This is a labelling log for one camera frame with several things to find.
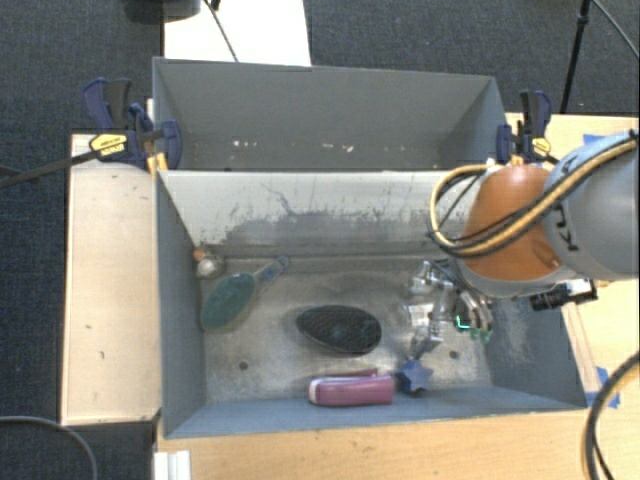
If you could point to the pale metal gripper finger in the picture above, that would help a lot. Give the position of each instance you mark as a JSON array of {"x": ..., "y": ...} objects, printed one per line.
[
  {"x": 424, "y": 277},
  {"x": 418, "y": 316}
]

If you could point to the blue star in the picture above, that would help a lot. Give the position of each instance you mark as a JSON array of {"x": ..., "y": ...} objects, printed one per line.
[{"x": 413, "y": 377}]

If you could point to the black oval mesh object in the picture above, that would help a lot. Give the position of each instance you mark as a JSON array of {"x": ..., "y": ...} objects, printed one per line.
[{"x": 340, "y": 329}]

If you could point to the purple and white case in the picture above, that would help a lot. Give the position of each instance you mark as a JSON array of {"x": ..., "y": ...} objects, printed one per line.
[{"x": 352, "y": 390}]

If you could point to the grey metal bin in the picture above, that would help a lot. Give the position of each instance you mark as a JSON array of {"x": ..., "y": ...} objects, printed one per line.
[{"x": 320, "y": 118}]

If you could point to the small white and orange object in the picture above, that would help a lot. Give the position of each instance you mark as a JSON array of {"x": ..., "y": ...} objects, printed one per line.
[{"x": 207, "y": 266}]

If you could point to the pale wood board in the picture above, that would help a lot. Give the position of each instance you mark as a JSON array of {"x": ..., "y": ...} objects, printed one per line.
[{"x": 107, "y": 293}]

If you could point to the black cylinder on white bracket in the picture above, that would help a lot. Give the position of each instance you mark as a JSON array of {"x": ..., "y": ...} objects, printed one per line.
[{"x": 555, "y": 297}]

